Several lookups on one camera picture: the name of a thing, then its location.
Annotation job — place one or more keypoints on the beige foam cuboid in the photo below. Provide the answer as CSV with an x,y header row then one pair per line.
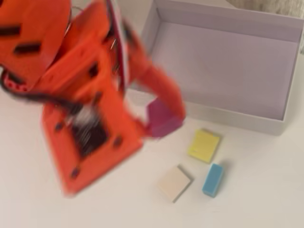
x,y
174,184

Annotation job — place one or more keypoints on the yellow foam cuboid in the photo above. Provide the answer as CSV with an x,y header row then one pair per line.
x,y
203,146

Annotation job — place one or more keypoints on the pink foam cuboid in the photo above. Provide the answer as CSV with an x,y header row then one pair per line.
x,y
161,121

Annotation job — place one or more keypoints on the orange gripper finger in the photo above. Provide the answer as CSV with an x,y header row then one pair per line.
x,y
161,88
142,126

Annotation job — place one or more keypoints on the white cardboard bin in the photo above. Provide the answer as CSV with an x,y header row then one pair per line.
x,y
225,71

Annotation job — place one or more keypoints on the blue foam cuboid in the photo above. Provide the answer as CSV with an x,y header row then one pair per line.
x,y
212,179

